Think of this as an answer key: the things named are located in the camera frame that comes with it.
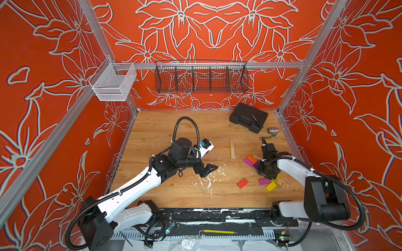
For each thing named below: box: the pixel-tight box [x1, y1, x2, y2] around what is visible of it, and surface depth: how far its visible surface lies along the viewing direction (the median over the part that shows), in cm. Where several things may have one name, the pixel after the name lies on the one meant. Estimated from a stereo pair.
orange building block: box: [247, 154, 258, 164], surface depth 94 cm
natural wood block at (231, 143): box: [229, 138, 235, 148], surface depth 102 cm
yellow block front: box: [265, 181, 277, 192], surface depth 83 cm
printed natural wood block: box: [276, 178, 290, 190], surface depth 85 cm
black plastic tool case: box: [229, 102, 268, 134], surface depth 111 cm
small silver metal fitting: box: [266, 127, 279, 138], surface depth 106 cm
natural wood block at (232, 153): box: [230, 147, 236, 159], surface depth 97 cm
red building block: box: [236, 177, 249, 190], surface depth 87 cm
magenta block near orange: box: [242, 157, 255, 168], surface depth 93 cm
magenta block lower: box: [258, 177, 271, 186], surface depth 84 cm
